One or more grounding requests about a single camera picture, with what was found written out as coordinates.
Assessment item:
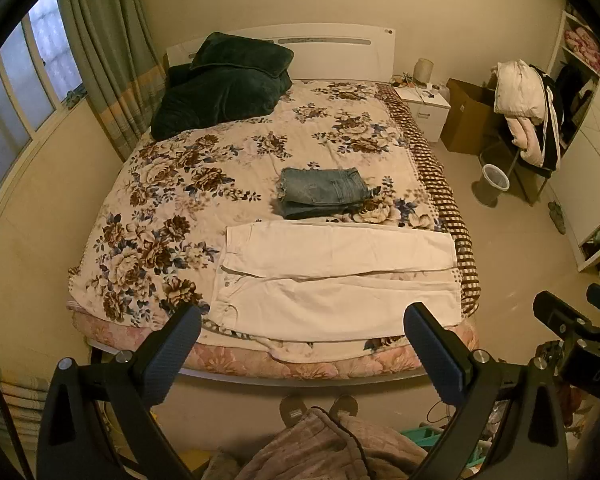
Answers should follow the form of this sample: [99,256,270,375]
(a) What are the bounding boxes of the brown cardboard box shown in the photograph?
[440,78,500,155]

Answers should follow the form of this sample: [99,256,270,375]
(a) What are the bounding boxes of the white nightstand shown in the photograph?
[394,87,451,143]

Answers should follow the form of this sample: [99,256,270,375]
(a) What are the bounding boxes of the white pants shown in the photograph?
[208,221,462,342]

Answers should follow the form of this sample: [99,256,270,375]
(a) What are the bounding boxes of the cream table lamp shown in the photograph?
[413,58,434,86]

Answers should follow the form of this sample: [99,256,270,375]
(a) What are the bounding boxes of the white waste bin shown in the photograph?
[481,164,509,202]

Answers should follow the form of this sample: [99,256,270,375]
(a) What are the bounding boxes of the right slipper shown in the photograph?
[329,394,358,418]

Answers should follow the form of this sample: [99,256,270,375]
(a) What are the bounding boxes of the slipper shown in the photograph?
[329,394,358,418]
[278,396,308,428]

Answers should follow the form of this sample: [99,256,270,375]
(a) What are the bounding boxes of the green striped curtain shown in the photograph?
[58,0,166,159]

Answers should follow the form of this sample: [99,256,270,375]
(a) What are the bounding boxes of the white wardrobe shelf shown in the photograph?
[548,4,600,272]

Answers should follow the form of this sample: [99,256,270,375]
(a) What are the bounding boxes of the window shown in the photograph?
[0,0,85,203]

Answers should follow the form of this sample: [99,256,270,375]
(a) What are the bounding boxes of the floral bed quilt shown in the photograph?
[68,80,451,344]

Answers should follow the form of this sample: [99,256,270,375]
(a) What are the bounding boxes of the dark green blanket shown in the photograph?
[151,32,294,141]

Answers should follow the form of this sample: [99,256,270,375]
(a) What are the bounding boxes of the brown checkered bed sheet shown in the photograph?
[377,82,481,318]

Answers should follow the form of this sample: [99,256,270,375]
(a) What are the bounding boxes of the white headboard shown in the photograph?
[165,22,397,84]

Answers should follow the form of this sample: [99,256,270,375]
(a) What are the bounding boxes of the left slipper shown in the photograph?
[278,396,308,428]

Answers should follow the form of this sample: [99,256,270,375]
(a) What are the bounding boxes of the folded blue denim jeans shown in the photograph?
[277,168,373,220]

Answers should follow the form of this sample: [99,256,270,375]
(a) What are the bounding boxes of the pink folded blanket on shelf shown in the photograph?
[564,27,600,72]

